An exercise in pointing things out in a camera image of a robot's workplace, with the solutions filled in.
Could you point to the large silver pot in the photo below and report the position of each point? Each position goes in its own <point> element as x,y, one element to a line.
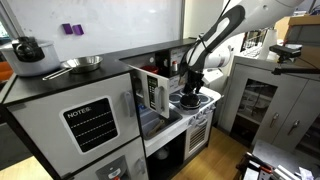
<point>33,65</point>

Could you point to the grey toy pot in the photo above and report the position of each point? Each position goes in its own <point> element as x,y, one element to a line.
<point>190,110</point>

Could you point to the black notes chalkboard panel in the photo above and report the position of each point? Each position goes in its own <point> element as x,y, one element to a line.
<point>90,125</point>

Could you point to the white shaker orange cap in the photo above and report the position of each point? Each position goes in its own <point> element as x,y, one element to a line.
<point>174,66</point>

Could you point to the purple magnet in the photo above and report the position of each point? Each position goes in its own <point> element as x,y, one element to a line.
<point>67,28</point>
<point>78,29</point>

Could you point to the grey metal cabinet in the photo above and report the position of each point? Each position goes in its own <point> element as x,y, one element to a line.
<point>293,106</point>

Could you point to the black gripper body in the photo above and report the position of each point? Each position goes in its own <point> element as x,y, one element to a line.
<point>194,77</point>

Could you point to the dark glass pot lid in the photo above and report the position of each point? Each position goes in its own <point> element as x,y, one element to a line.
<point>190,100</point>

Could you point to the white microwave door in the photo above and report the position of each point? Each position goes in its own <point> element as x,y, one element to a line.
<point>153,90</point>

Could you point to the red bowl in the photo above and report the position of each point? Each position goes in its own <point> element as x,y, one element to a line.
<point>150,69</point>

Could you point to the wooden spoon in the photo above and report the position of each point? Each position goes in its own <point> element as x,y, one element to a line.
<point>156,128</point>

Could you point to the white and black toy kitchen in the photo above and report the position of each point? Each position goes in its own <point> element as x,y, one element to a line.
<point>40,116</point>

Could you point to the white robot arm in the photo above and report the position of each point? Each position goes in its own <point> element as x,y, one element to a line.
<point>233,20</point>

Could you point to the black camera on stand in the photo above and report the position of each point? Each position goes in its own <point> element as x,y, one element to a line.
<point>285,50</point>

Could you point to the cardboard box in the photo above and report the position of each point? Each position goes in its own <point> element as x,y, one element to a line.
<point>300,33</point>

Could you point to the steel frying pan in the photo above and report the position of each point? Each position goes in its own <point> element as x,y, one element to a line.
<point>85,64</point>

